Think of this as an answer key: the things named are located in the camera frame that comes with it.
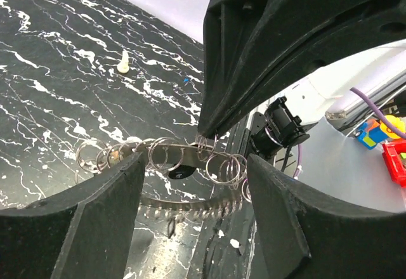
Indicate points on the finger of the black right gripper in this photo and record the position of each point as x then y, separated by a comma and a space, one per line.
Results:
253, 49

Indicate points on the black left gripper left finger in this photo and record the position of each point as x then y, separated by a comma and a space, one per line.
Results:
82, 232

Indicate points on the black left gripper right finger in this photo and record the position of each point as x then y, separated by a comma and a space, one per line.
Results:
305, 233

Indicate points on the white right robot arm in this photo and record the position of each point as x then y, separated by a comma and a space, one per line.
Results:
297, 108

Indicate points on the black tag inside sprocket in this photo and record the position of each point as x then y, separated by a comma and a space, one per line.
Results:
182, 172

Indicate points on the colourful toy blocks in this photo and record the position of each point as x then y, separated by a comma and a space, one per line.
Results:
374, 132

